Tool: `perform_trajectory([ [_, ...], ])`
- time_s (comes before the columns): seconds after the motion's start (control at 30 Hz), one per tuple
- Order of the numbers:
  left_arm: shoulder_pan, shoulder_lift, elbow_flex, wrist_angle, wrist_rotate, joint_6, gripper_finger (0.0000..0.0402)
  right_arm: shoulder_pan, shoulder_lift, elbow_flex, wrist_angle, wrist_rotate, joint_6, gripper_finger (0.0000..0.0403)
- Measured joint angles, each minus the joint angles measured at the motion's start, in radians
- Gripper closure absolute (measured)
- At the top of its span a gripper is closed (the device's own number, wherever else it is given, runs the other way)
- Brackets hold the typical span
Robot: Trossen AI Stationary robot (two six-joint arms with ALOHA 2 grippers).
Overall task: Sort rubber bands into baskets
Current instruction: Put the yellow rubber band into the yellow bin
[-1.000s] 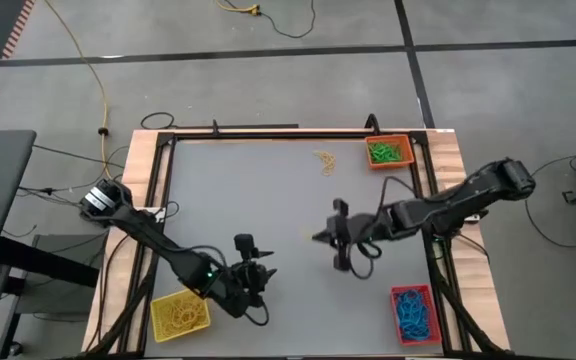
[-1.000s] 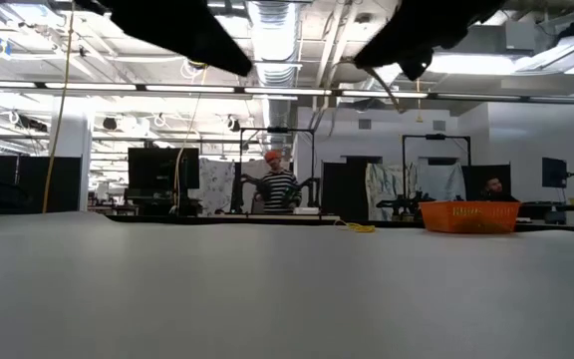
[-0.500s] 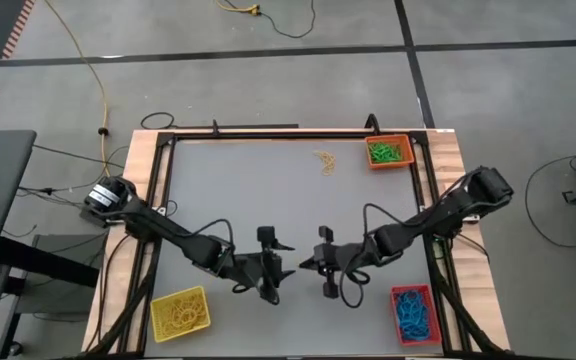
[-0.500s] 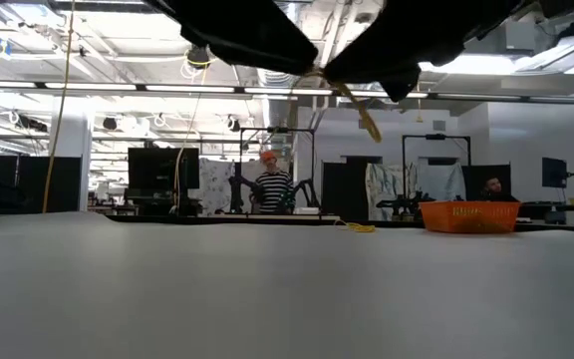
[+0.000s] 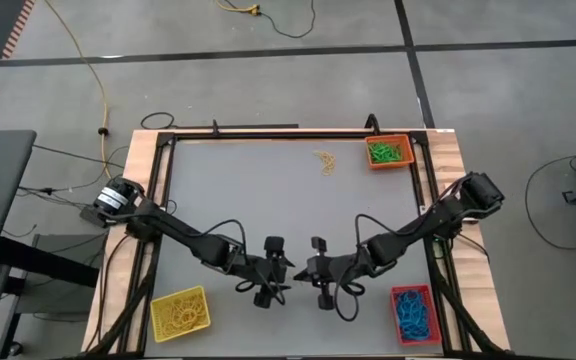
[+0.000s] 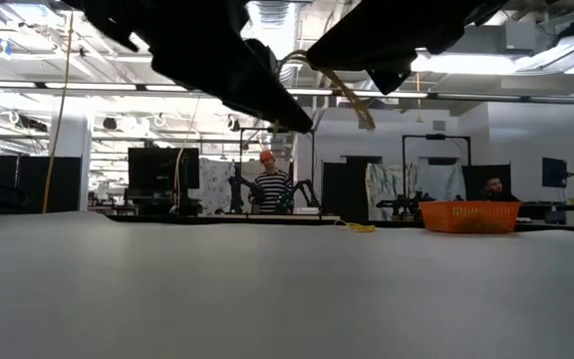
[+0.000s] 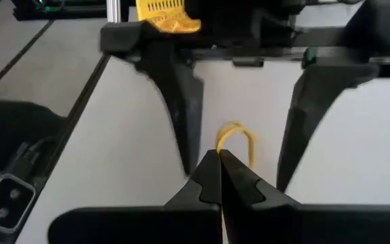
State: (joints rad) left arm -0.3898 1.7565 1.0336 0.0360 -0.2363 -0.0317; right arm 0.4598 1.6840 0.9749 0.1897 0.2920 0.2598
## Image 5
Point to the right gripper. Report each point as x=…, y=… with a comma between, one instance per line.
x=338, y=270

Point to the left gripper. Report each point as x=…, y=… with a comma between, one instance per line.
x=263, y=272

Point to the yellow rubber band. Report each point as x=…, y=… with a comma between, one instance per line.
x=180, y=310
x=180, y=325
x=193, y=316
x=327, y=162
x=188, y=304

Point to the blue rubber band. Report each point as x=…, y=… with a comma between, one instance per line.
x=410, y=314
x=416, y=332
x=403, y=319
x=419, y=324
x=407, y=300
x=424, y=301

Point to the yellow plastic basket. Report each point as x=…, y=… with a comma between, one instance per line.
x=160, y=322

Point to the green rubber band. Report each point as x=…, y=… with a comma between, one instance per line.
x=385, y=157
x=395, y=149
x=380, y=151
x=393, y=154
x=378, y=157

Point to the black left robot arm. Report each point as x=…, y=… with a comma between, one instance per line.
x=183, y=232

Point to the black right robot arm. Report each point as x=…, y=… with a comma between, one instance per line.
x=443, y=215

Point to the red plastic basket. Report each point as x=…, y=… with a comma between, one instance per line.
x=436, y=337

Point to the black metal bar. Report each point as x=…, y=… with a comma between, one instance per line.
x=248, y=126

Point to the black clamp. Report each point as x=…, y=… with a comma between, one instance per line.
x=372, y=122

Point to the orange plastic basket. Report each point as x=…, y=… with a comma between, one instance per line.
x=408, y=141

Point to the black desk leg frame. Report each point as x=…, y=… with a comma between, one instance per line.
x=43, y=262

